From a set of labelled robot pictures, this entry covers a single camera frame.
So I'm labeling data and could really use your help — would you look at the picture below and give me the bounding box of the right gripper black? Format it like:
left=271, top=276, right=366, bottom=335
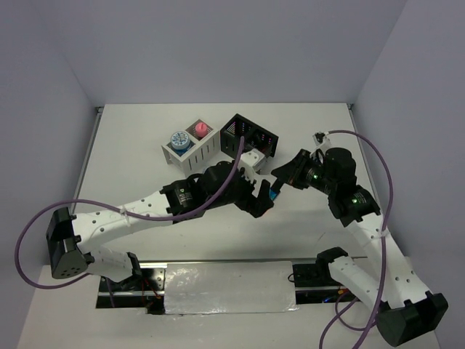
left=271, top=148, right=335, bottom=193

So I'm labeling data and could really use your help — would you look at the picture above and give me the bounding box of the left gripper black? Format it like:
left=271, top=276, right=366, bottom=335
left=206, top=166, right=273, bottom=217

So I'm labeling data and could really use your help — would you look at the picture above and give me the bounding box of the blue highlighter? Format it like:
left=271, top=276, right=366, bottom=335
left=270, top=179, right=283, bottom=201

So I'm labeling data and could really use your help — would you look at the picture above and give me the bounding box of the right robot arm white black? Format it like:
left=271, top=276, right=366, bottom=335
left=272, top=148, right=448, bottom=347

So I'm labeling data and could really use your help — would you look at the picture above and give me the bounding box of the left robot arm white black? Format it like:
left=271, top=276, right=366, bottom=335
left=46, top=161, right=274, bottom=290

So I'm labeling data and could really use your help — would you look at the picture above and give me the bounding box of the black two-slot organizer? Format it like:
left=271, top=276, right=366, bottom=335
left=220, top=113, right=279, bottom=173

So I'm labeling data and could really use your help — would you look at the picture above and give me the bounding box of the white two-slot organizer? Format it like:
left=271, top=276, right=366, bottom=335
left=161, top=119, right=220, bottom=177

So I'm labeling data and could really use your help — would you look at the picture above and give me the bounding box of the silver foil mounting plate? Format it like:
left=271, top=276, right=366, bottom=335
left=96, top=260, right=346, bottom=316

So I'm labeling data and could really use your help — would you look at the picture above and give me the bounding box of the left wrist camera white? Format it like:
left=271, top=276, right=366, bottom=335
left=240, top=148, right=267, bottom=174

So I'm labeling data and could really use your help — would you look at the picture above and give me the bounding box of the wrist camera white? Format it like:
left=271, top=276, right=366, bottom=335
left=240, top=148, right=267, bottom=174
left=312, top=132, right=332, bottom=153

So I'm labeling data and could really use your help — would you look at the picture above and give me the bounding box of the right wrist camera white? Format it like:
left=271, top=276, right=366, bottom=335
left=312, top=132, right=332, bottom=153

